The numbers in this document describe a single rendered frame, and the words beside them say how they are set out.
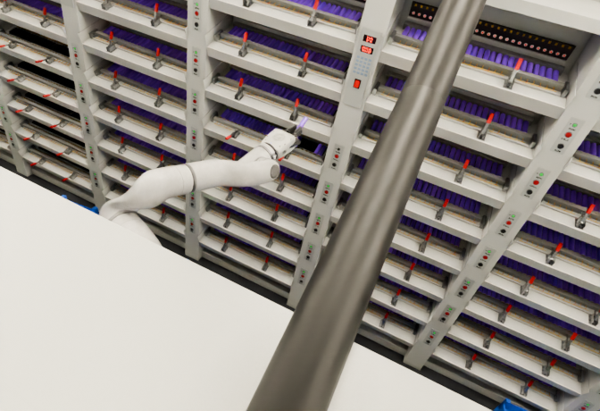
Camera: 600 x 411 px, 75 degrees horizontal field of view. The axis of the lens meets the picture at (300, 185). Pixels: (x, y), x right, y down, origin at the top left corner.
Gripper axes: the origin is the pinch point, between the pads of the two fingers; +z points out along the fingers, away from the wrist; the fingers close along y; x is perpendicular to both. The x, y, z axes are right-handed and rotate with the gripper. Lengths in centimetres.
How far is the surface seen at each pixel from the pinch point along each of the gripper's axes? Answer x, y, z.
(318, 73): -12.6, 4.6, 21.5
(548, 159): -1, -81, 34
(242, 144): 21.8, 32.6, 0.3
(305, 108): 3.0, 8.6, 17.8
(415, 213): 34, -47, 18
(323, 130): 7.5, -2.8, 14.7
